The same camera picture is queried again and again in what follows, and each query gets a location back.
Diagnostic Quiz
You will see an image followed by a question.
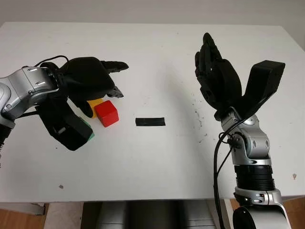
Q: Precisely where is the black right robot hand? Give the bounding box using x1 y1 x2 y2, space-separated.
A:
194 32 244 121

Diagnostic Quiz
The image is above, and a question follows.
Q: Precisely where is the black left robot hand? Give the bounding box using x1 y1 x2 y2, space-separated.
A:
57 56 130 119

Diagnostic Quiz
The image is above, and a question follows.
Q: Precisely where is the yellow wooden block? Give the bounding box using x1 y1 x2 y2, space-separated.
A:
87 97 105 119

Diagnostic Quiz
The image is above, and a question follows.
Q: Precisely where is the red wooden block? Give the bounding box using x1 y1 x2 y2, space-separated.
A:
94 100 119 128

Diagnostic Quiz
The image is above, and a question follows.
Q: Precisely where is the green wooden block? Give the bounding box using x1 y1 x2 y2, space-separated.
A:
85 121 95 142

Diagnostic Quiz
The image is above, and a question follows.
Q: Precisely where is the black tape strip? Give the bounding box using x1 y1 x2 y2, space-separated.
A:
135 116 166 127

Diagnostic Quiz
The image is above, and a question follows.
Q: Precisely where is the dark grey robot torso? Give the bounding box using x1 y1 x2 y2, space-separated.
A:
81 200 220 229

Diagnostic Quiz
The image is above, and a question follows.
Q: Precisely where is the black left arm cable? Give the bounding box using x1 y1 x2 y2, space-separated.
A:
20 55 70 119

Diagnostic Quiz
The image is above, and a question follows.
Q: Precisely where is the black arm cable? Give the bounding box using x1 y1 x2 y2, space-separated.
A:
213 119 246 229
20 55 70 119

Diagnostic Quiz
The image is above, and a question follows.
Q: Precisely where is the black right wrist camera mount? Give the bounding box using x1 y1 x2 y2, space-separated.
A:
238 61 286 119

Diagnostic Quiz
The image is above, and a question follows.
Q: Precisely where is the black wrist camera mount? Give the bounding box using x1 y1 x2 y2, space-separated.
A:
39 97 93 151
238 61 286 119

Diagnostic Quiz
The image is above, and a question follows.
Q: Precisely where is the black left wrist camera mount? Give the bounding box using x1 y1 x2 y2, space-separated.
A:
39 97 93 151

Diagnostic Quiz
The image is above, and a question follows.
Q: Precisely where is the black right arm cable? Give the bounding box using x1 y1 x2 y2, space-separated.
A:
213 119 246 229

